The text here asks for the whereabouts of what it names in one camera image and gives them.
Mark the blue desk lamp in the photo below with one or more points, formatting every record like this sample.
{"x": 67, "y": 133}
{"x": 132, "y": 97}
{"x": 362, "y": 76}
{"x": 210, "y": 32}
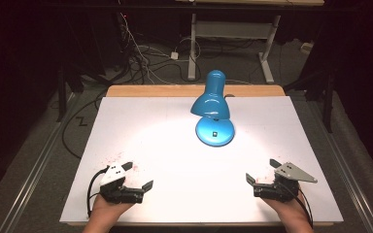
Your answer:
{"x": 212, "y": 106}

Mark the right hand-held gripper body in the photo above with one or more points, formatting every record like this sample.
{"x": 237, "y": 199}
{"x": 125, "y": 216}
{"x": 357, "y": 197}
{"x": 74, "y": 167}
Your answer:
{"x": 281, "y": 187}

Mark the white table sheet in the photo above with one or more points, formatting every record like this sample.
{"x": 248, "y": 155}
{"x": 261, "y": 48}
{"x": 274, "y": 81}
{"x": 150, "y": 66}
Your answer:
{"x": 175, "y": 168}

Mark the black metal stand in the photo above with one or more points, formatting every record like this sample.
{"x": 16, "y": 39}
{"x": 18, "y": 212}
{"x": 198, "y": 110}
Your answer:
{"x": 65, "y": 87}
{"x": 323, "y": 93}

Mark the person's left hand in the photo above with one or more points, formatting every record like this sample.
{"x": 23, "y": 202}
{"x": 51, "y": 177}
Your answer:
{"x": 108, "y": 208}

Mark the white metal desk frame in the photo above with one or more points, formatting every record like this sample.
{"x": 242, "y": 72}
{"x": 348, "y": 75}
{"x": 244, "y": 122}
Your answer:
{"x": 233, "y": 29}

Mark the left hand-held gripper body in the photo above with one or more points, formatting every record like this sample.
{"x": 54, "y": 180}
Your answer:
{"x": 118, "y": 191}

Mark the wooden table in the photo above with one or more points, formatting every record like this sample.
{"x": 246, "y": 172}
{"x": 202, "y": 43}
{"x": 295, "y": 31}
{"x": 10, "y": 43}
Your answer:
{"x": 162, "y": 91}

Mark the white power adapter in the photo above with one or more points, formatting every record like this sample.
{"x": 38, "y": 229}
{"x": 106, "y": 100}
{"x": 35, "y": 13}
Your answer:
{"x": 174, "y": 55}

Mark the white socket box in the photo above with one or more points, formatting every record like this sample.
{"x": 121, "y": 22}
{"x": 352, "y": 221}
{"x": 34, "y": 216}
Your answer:
{"x": 306, "y": 47}

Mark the aluminium floor rail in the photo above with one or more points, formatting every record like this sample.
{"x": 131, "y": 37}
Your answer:
{"x": 346, "y": 168}
{"x": 35, "y": 168}

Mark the person's right hand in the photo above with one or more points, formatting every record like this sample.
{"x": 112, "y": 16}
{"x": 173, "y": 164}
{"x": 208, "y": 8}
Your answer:
{"x": 283, "y": 207}

